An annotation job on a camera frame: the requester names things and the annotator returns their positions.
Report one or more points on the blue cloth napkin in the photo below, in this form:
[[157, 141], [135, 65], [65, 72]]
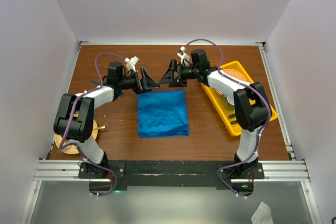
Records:
[[162, 114]]

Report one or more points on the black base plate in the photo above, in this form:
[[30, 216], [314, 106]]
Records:
[[127, 174]]

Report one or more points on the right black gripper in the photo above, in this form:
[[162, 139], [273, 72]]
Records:
[[169, 77]]

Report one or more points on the aluminium right rail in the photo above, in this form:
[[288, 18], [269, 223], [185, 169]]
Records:
[[288, 143]]

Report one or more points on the tan round plate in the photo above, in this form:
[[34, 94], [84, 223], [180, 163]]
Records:
[[71, 149]]

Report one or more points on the grey cup in tray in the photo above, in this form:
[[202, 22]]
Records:
[[228, 104]]

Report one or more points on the aluminium rail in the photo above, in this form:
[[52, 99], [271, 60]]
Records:
[[274, 171], [288, 143]]

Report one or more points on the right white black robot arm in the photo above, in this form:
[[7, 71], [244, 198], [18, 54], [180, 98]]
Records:
[[252, 109]]

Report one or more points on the orange woven coaster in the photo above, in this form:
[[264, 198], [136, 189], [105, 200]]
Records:
[[237, 76]]

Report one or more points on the aluminium front rail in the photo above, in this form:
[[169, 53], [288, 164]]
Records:
[[274, 171]]

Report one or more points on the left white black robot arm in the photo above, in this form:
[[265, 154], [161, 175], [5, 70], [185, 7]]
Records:
[[75, 115]]

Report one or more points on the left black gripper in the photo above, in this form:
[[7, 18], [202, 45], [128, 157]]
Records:
[[147, 82]]

